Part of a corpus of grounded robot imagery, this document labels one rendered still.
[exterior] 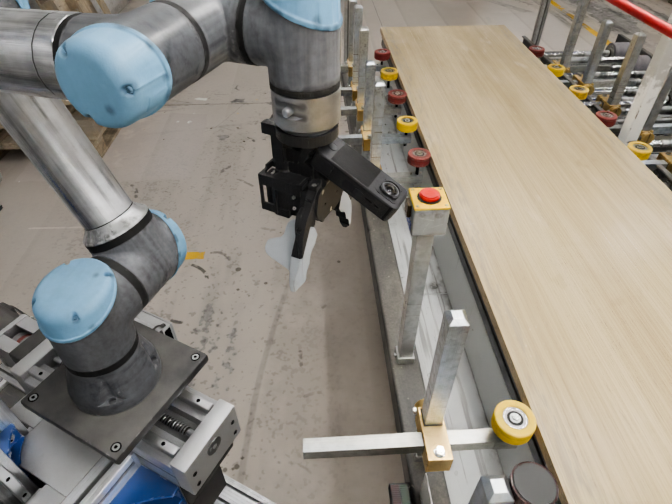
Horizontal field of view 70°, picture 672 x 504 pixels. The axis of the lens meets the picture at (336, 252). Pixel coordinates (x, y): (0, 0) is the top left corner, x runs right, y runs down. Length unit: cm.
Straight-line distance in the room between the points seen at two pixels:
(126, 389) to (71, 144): 39
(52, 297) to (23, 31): 40
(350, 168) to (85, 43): 28
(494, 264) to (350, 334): 108
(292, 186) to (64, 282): 39
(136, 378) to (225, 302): 160
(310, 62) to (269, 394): 174
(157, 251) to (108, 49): 48
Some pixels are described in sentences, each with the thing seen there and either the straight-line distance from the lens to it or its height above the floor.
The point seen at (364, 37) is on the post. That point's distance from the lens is 210.
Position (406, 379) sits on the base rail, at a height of 70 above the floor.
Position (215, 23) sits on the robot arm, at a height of 163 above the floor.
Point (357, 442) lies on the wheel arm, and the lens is 104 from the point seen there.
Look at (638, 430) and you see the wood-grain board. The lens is 114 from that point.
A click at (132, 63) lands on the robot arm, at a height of 163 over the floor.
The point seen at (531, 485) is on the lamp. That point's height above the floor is 113.
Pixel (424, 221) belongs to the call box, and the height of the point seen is 119.
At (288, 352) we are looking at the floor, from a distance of 221.
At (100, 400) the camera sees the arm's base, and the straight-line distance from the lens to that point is 89.
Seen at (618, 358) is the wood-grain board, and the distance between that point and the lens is 123.
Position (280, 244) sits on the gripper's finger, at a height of 138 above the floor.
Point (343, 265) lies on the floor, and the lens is 257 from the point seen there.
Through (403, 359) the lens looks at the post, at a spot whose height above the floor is 72.
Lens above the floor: 177
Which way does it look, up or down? 42 degrees down
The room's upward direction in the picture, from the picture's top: straight up
